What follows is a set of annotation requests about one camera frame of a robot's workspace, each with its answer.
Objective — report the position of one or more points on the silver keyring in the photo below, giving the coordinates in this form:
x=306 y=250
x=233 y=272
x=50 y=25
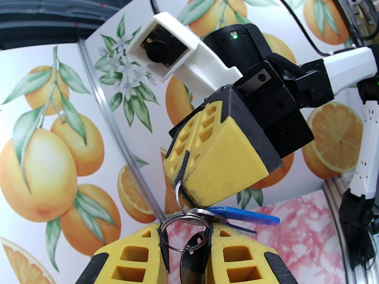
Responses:
x=189 y=216

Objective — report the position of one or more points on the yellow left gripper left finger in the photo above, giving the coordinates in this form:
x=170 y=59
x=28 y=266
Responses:
x=154 y=259

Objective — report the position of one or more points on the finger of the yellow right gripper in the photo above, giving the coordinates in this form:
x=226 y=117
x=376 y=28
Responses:
x=225 y=164
x=171 y=167

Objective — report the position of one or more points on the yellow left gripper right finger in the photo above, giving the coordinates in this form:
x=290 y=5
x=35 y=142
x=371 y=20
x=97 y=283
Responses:
x=216 y=262

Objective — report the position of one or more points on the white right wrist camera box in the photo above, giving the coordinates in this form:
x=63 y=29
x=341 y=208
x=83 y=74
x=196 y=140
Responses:
x=183 y=43

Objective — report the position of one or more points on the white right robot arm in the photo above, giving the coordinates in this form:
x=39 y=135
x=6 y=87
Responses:
x=349 y=67

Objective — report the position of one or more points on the blue key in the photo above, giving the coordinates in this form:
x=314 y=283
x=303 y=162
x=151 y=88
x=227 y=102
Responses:
x=245 y=214

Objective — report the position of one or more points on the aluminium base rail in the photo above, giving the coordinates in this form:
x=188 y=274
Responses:
x=334 y=194

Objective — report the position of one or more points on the aluminium frame post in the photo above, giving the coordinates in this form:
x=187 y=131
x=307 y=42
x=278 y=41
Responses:
x=343 y=10

